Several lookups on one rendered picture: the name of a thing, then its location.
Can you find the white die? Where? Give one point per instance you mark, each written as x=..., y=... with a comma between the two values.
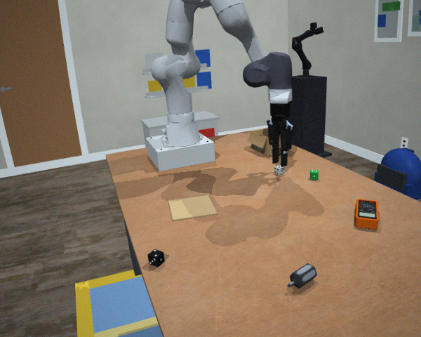
x=278, y=170

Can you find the orange digital multimeter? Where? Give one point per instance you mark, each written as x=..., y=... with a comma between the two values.
x=366, y=215

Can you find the green die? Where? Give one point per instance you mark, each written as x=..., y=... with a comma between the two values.
x=314, y=174

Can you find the beige square mat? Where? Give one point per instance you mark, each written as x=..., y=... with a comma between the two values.
x=192, y=207

